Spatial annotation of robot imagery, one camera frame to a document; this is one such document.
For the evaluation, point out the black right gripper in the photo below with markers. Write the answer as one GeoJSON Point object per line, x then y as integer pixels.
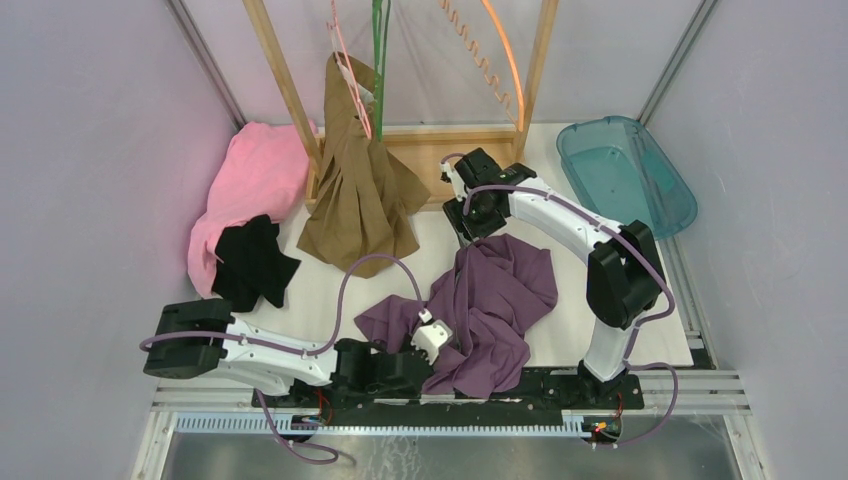
{"type": "Point", "coordinates": [454, 209]}

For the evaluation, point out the purple garment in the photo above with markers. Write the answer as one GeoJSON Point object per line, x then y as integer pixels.
{"type": "Point", "coordinates": [498, 288]}

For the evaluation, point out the tan brown pleated skirt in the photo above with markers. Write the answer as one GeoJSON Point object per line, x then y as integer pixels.
{"type": "Point", "coordinates": [365, 196]}

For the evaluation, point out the pink thin hanger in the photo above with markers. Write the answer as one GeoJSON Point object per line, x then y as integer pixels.
{"type": "Point", "coordinates": [343, 61]}

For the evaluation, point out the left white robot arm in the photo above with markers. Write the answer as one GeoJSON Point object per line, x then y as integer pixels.
{"type": "Point", "coordinates": [204, 338]}

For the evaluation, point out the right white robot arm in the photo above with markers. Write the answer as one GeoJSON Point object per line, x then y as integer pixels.
{"type": "Point", "coordinates": [624, 272]}

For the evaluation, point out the green hanger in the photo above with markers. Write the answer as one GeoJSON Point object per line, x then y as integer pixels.
{"type": "Point", "coordinates": [381, 10]}

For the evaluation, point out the wooden clothes rack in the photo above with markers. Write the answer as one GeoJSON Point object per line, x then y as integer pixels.
{"type": "Point", "coordinates": [417, 148]}

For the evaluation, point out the teal plastic bin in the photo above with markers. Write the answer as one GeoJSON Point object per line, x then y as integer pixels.
{"type": "Point", "coordinates": [618, 170]}

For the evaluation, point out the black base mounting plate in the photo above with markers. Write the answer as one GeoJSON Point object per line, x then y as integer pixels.
{"type": "Point", "coordinates": [539, 399]}

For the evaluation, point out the pink garment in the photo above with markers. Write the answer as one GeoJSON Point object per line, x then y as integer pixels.
{"type": "Point", "coordinates": [264, 172]}

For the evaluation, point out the black garment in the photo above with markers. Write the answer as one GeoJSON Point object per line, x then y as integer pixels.
{"type": "Point", "coordinates": [251, 266]}

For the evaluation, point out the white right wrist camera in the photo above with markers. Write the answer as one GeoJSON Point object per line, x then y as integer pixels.
{"type": "Point", "coordinates": [451, 176]}

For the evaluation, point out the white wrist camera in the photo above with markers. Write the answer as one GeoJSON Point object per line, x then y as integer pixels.
{"type": "Point", "coordinates": [430, 336]}
{"type": "Point", "coordinates": [451, 176]}

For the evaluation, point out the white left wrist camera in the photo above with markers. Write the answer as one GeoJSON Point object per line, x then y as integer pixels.
{"type": "Point", "coordinates": [430, 336]}

